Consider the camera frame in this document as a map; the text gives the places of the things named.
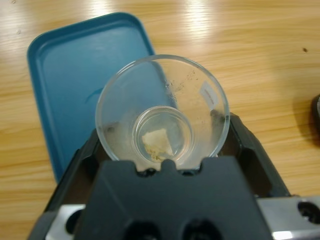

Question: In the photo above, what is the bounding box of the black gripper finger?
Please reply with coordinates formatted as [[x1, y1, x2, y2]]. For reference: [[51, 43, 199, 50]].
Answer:
[[29, 128, 110, 240], [219, 112, 293, 199]]

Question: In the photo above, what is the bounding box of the clear drinking glass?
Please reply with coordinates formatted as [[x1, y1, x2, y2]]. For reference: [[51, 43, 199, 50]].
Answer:
[[94, 53, 231, 171]]

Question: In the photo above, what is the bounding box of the silver drip tray grate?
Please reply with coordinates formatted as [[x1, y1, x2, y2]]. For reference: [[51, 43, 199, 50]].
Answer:
[[310, 93, 320, 144]]

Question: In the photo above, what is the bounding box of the teal plastic tray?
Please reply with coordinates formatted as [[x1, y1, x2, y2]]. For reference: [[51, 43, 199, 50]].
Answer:
[[26, 12, 156, 185]]

